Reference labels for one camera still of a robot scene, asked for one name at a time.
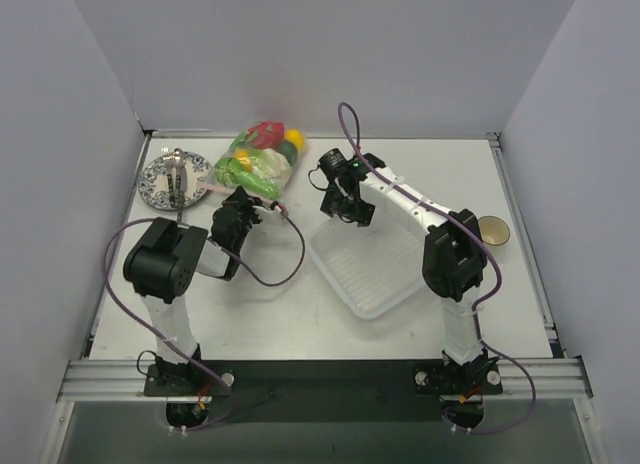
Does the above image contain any white fake cauliflower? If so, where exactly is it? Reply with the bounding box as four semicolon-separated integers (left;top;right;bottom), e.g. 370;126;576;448
249;149;292;182

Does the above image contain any metal spoon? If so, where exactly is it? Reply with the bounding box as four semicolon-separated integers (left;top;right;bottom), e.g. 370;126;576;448
173;148;186;224

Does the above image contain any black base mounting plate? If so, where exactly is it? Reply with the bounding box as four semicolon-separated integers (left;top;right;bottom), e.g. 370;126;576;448
166;360;484;427

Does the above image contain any clear zip top bag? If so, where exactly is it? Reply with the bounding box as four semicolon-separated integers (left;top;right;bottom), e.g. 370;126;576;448
198;121;307;201

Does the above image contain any aluminium front rail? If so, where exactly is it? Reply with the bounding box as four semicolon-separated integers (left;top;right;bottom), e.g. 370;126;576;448
58;358;593;402

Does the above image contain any blue patterned plate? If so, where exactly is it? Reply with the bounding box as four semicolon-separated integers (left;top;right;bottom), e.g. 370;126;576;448
137;151;212;211

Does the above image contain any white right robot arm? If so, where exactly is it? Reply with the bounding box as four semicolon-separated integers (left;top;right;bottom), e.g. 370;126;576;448
318;148;493;392

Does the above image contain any green fake watermelon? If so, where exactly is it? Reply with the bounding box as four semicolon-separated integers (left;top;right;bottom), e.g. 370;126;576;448
276;140;299;166

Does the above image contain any cream mug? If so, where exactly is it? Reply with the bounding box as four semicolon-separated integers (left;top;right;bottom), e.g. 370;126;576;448
478;215;511;247

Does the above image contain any metal fork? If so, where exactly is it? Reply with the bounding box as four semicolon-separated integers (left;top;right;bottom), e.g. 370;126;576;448
162;147;176;209

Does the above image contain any red fake dragon fruit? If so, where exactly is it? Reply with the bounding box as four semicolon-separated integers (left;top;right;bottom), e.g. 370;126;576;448
246;121;285;149

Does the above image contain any white plastic basket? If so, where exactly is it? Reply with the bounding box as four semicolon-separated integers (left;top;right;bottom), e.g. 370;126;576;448
307;214;430;320

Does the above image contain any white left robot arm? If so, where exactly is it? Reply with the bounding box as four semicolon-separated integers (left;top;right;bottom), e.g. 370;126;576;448
123;187;264;395

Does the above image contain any yellow fake lemon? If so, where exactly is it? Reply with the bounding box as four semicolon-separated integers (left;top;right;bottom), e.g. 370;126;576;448
284;128;306;152

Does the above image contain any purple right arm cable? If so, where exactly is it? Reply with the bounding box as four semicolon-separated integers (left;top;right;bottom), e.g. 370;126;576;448
337;101;539;435

